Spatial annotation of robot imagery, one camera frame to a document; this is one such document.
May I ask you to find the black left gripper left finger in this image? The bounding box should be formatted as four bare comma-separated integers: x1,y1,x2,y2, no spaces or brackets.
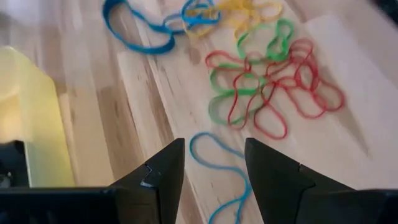
110,138,186,224

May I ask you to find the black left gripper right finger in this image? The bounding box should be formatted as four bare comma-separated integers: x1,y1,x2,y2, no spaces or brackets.
244,137,356,224

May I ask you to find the red rubber band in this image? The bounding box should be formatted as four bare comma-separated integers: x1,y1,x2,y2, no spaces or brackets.
252,81,289,141
292,60,346,121
228,72,261,131
287,38,321,93
205,50,253,73

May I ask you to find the thin light blue rubber band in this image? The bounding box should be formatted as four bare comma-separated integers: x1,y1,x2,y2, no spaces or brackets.
162,14,188,34
188,131,253,224

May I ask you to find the green rubber band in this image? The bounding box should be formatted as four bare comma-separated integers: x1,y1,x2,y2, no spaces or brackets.
236,29,282,62
266,18,295,62
209,63,267,96
208,90,267,126

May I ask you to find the wide blue rubber band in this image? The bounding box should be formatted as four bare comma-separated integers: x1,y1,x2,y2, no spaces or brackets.
101,0,176,55

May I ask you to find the yellow rubber band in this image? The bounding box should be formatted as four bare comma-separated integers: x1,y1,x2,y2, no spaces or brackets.
233,9,268,40
183,9,220,40
214,0,249,16
217,0,284,24

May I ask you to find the yellow translucent plastic bin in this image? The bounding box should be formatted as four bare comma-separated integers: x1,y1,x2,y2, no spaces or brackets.
0,45,76,188

